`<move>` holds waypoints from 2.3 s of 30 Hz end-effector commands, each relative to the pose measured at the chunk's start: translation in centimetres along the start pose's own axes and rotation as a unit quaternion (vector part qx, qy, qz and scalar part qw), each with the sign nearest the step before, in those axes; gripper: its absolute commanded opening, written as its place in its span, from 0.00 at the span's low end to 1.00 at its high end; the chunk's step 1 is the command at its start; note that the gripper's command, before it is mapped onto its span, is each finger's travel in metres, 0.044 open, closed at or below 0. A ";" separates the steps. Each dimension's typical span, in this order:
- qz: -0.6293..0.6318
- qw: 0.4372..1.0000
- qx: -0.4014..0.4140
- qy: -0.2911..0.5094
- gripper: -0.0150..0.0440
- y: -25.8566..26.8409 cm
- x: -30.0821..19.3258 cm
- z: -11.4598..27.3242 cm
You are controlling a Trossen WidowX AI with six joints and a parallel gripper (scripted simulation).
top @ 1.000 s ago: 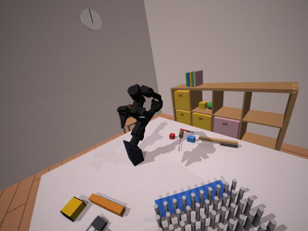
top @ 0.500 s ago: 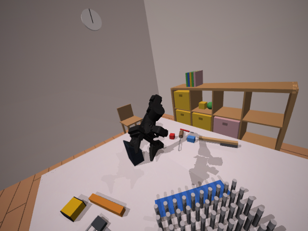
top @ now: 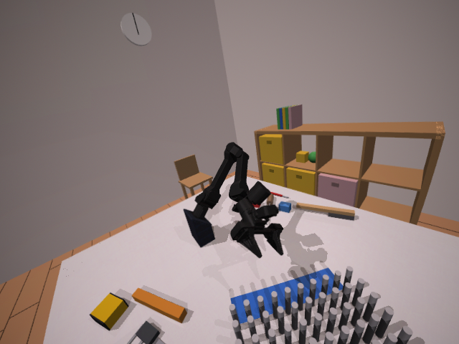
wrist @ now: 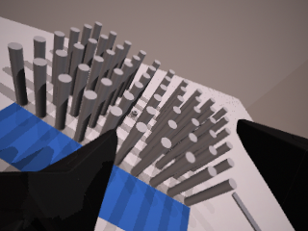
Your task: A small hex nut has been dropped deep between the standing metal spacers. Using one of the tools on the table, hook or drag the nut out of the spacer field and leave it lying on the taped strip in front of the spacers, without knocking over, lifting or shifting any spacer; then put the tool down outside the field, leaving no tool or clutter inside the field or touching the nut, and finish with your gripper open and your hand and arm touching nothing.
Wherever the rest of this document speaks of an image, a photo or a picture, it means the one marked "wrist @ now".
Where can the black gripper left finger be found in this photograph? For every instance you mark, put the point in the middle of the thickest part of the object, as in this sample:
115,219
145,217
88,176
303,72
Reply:
67,195

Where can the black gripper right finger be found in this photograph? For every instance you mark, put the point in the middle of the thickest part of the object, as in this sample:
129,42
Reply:
282,160

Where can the blue flat strip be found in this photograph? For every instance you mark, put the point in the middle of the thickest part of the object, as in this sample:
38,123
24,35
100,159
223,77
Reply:
30,144

